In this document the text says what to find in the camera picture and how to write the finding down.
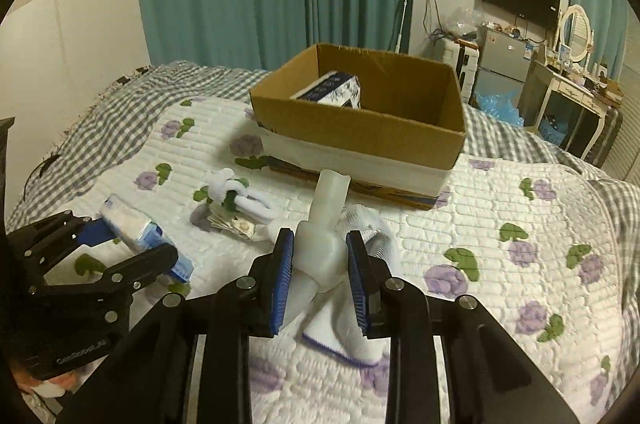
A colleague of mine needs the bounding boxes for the blue plastic bag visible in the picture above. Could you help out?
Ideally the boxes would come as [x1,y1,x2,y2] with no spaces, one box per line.
[474,92,524,127]

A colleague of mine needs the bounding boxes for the white sock with purple trim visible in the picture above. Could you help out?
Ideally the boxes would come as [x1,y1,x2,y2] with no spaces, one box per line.
[302,204,401,369]

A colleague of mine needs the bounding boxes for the white striped suitcase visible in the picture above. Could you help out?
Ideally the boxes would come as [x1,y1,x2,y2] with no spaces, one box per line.
[433,38,480,103]

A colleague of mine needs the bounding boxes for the open cardboard box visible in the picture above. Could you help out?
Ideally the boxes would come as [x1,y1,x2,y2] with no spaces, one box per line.
[250,44,466,210]

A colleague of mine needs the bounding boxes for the person's left hand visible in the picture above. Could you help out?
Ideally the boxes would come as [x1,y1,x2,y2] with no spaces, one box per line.
[11,363,79,398]

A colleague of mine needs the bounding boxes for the grey checked bed blanket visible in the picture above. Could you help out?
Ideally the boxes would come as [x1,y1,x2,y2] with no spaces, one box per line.
[6,61,268,231]

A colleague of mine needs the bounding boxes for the hanging black cable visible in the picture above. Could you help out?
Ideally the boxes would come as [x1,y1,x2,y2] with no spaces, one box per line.
[422,0,446,41]

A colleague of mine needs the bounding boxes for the clear bag on suitcase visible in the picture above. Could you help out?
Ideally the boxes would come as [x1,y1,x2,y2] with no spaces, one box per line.
[444,7,485,40]

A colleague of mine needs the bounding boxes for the white floral quilt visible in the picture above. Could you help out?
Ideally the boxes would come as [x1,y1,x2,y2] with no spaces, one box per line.
[67,98,624,423]

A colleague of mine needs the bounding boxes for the teal curtain right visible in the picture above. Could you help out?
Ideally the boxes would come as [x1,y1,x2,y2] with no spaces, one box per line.
[570,0,629,80]

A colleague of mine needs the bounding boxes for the blue white tissue pack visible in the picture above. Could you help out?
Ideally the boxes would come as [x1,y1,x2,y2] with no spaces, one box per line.
[100,194,177,254]

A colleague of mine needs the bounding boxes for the oval vanity mirror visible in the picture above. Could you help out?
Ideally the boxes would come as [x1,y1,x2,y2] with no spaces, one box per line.
[556,5,593,63]

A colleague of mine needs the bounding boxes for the white sock pair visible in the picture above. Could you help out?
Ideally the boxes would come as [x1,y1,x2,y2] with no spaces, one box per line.
[282,170,350,326]

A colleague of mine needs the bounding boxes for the folded paper label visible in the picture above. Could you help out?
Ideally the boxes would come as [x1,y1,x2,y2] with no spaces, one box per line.
[207,203,255,240]

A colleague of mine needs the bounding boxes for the dark patterned tissue pack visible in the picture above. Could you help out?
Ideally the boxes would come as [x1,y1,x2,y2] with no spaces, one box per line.
[292,71,361,109]

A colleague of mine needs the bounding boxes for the white dressing table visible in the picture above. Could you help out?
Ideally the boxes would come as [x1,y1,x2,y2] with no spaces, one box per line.
[518,61,610,161]

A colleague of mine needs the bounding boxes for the dark wooden bedpost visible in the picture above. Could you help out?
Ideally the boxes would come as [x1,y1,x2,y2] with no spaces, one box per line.
[0,118,15,230]

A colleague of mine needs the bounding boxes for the small silver refrigerator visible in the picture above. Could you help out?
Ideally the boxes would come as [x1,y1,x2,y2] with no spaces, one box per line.
[473,26,532,106]

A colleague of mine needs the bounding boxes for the white knotted fabric bundle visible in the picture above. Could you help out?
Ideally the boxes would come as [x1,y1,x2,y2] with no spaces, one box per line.
[207,168,279,224]

